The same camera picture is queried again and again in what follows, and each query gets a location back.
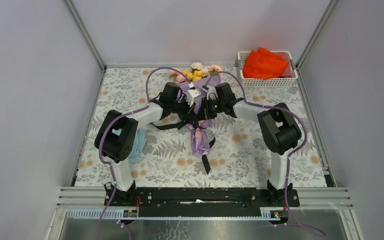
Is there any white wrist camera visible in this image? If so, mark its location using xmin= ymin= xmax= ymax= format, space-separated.
xmin=185 ymin=88 xmax=202 ymax=107
xmin=202 ymin=85 xmax=217 ymax=100

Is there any pink purple wrapping paper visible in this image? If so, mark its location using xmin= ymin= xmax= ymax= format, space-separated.
xmin=175 ymin=75 xmax=221 ymax=156

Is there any black printed ribbon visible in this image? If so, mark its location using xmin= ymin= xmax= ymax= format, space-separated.
xmin=152 ymin=121 xmax=216 ymax=174

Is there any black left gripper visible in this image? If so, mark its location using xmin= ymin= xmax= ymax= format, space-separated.
xmin=169 ymin=94 xmax=196 ymax=122

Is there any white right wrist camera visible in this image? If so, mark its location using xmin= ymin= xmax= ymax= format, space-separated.
xmin=202 ymin=85 xmax=217 ymax=100

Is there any white fake flower stem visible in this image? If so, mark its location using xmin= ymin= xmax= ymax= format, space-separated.
xmin=190 ymin=61 xmax=204 ymax=71

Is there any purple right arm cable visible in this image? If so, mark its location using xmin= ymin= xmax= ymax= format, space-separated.
xmin=203 ymin=70 xmax=329 ymax=239

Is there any white perforated plastic basket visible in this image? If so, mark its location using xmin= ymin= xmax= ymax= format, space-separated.
xmin=237 ymin=51 xmax=298 ymax=88

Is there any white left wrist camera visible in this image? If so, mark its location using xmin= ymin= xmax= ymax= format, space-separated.
xmin=185 ymin=88 xmax=202 ymax=107

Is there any orange cloth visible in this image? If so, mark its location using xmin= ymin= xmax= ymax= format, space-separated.
xmin=242 ymin=47 xmax=289 ymax=80

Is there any yellow fake flower stem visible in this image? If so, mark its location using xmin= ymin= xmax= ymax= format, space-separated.
xmin=182 ymin=69 xmax=204 ymax=82

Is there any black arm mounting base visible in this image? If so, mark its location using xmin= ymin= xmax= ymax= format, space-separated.
xmin=104 ymin=185 xmax=300 ymax=218

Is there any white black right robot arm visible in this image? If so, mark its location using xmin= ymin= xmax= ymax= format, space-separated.
xmin=200 ymin=82 xmax=302 ymax=206

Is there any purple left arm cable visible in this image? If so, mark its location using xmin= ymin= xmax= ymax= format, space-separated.
xmin=94 ymin=67 xmax=195 ymax=240

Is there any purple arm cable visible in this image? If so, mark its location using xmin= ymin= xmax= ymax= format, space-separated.
xmin=94 ymin=67 xmax=195 ymax=240
xmin=203 ymin=70 xmax=329 ymax=239

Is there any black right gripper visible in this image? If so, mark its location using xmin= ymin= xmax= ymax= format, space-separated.
xmin=194 ymin=97 xmax=225 ymax=122

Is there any pink fake flower stem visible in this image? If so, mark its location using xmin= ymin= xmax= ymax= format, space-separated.
xmin=208 ymin=64 xmax=223 ymax=76
xmin=169 ymin=69 xmax=186 ymax=83

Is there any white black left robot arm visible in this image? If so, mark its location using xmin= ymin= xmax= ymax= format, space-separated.
xmin=95 ymin=82 xmax=197 ymax=206

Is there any light blue towel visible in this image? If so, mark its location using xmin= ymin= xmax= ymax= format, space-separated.
xmin=127 ymin=128 xmax=147 ymax=163

